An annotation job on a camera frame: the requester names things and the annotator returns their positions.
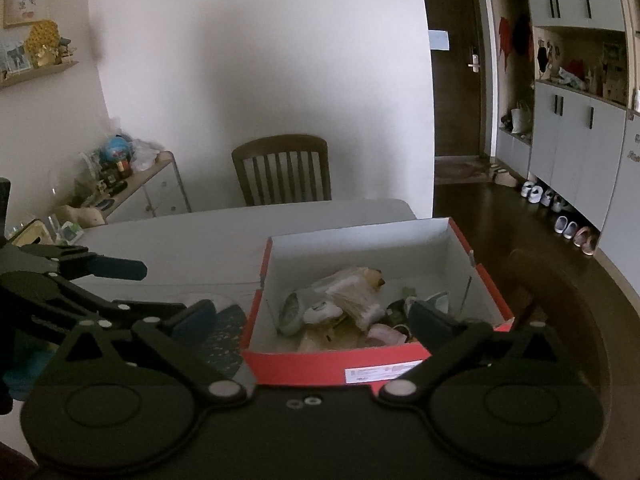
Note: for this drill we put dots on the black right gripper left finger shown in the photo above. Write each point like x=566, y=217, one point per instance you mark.
x=130, y=399

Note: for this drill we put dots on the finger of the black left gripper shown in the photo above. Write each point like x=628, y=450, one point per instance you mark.
x=77, y=266

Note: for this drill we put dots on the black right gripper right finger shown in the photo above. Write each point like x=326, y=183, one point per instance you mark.
x=481, y=389

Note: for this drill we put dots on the black snack bag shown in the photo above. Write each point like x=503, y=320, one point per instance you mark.
x=396, y=313

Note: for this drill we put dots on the bag of cotton swabs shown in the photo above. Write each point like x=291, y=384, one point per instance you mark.
x=355, y=290

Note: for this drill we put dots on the orange sponge pad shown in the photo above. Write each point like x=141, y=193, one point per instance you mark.
x=315, y=340

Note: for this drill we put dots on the white sideboard cabinet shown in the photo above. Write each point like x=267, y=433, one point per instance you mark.
x=152, y=193

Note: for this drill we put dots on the blue globe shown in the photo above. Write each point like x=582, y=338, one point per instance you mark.
x=115, y=149

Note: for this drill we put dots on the red cardboard shoe box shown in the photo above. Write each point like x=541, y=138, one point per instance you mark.
x=416, y=258

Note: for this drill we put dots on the dark wooden chair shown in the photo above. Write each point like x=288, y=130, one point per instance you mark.
x=290, y=168

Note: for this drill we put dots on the dark entrance door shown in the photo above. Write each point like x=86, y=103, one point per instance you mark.
x=457, y=30

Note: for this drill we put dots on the wall shelf with decor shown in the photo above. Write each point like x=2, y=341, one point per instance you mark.
x=31, y=43

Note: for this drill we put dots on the white wall cabinets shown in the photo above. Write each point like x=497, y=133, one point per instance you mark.
x=567, y=73

